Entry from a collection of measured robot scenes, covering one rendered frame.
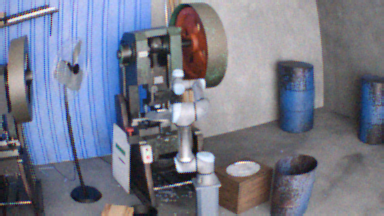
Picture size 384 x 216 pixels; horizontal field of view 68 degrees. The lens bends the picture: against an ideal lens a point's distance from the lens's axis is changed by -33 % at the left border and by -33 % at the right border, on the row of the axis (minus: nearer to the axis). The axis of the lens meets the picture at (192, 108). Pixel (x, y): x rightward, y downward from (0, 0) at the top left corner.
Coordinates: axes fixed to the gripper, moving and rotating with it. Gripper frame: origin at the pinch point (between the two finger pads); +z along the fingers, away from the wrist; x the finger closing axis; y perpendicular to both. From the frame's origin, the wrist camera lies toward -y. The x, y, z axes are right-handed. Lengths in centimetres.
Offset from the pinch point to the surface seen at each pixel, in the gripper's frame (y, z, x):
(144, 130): -16.3, 22.7, 8.1
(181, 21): 39, -40, 73
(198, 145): 22.1, 30.0, -14.5
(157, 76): 1.4, -11.4, 29.8
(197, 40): 39, -36, 39
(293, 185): 53, 3, -109
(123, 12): 10, -17, 162
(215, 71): 37.4, -26.3, 4.3
